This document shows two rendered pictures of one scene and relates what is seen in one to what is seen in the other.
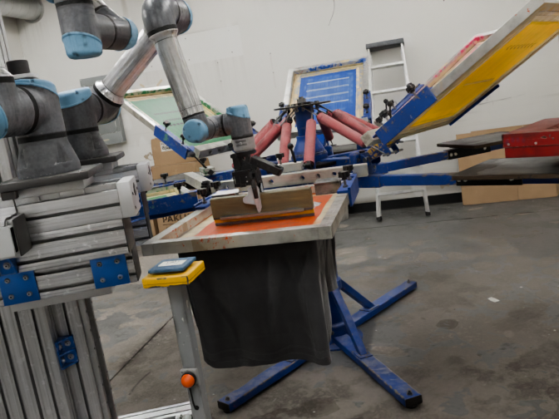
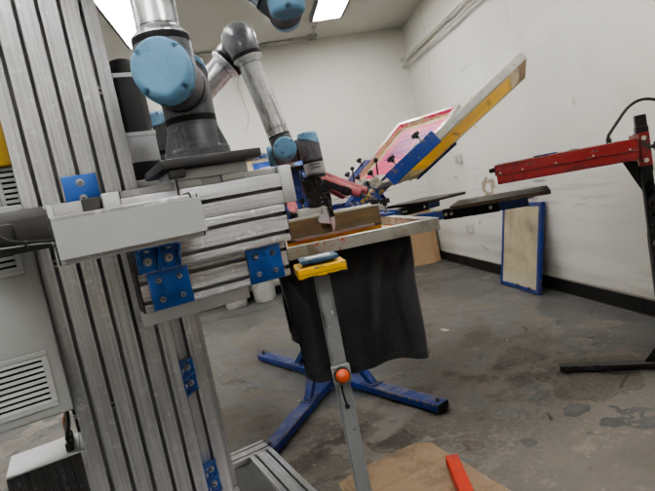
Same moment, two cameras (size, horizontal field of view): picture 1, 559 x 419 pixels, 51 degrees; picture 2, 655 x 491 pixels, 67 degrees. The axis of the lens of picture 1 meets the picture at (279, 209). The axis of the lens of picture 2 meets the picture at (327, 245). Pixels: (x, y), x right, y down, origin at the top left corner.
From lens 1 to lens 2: 83 cm
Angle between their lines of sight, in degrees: 22
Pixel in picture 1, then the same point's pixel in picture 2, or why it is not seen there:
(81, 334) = (201, 356)
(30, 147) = (190, 126)
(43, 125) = (204, 103)
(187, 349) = (337, 344)
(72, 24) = not seen: outside the picture
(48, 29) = not seen: outside the picture
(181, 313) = (330, 306)
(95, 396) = (215, 427)
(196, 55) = not seen: hidden behind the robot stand
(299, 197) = (369, 213)
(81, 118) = (163, 139)
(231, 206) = (305, 228)
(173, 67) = (262, 88)
